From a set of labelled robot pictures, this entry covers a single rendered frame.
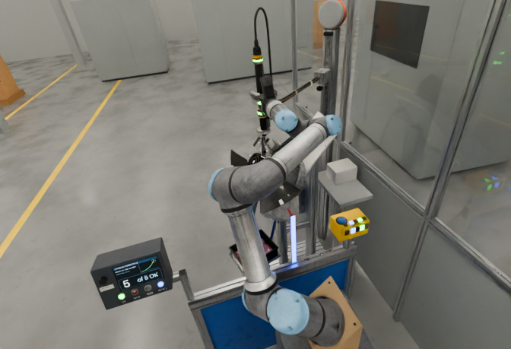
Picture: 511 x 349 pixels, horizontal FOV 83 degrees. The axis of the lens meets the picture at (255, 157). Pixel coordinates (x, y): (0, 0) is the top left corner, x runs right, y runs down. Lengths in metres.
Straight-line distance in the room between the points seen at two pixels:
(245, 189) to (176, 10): 12.76
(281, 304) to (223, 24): 6.24
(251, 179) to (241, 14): 6.12
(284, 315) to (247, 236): 0.25
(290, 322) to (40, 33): 14.35
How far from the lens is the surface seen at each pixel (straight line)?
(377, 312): 2.50
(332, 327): 1.08
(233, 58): 6.92
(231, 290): 1.54
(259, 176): 0.82
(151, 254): 1.24
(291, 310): 0.96
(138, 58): 8.60
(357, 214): 1.54
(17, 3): 14.81
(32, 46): 14.99
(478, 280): 1.69
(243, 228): 0.95
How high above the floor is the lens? 2.13
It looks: 33 degrees down
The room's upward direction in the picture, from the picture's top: 6 degrees counter-clockwise
